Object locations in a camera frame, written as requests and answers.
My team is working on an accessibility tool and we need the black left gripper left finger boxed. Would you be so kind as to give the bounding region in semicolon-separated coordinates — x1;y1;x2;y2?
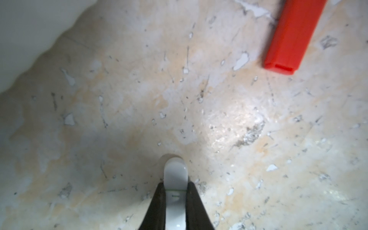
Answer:
139;182;166;230

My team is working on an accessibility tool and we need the white usb drive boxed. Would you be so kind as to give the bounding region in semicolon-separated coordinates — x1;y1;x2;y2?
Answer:
163;157;188;230

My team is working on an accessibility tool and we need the white storage box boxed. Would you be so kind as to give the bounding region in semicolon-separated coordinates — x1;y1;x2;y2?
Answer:
1;1;96;92

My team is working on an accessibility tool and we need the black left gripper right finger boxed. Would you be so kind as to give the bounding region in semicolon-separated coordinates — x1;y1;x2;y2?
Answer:
186;182;214;230

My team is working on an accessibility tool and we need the red rectangular usb drive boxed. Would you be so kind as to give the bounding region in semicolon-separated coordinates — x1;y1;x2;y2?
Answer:
263;0;327;75

